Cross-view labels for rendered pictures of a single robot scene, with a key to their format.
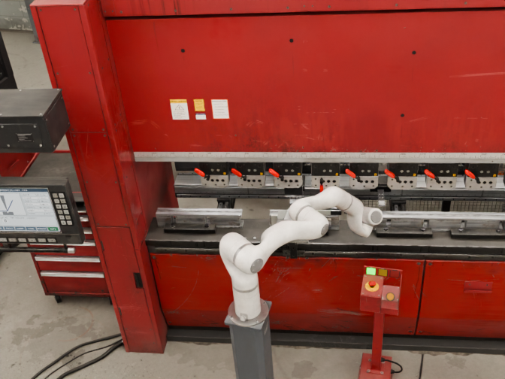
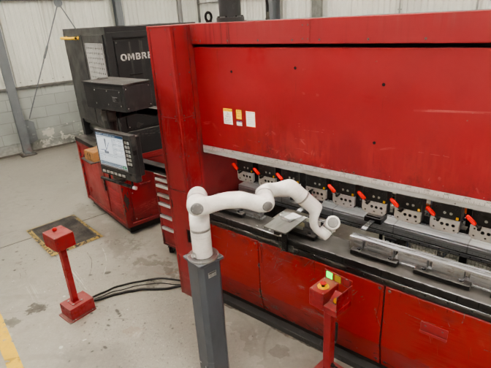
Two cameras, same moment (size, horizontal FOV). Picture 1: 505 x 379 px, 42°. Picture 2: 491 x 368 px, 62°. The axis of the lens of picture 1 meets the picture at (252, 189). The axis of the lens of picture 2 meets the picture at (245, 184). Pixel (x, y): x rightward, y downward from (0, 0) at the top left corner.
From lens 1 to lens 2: 163 cm
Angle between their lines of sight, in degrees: 30
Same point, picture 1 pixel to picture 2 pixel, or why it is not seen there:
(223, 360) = (231, 321)
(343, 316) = (319, 319)
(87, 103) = (168, 96)
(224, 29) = (254, 57)
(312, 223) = (257, 197)
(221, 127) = (250, 133)
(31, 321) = (150, 256)
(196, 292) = (226, 261)
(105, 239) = (174, 198)
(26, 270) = not seen: hidden behind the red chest
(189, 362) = not seen: hidden behind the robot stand
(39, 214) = (118, 155)
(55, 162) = not seen: hidden behind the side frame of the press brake
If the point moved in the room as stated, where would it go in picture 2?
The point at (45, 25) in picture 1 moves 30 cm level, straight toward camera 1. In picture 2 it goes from (152, 40) to (132, 44)
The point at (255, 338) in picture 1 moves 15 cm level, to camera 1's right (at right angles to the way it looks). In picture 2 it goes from (198, 276) to (219, 282)
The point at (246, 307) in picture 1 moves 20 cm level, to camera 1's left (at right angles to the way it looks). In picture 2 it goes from (194, 247) to (168, 240)
